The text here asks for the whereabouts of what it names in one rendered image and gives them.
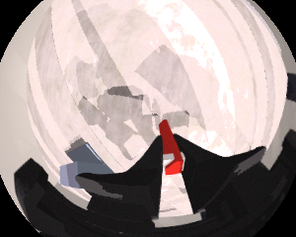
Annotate red peg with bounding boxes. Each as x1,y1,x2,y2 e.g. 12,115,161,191
159,119,185,175

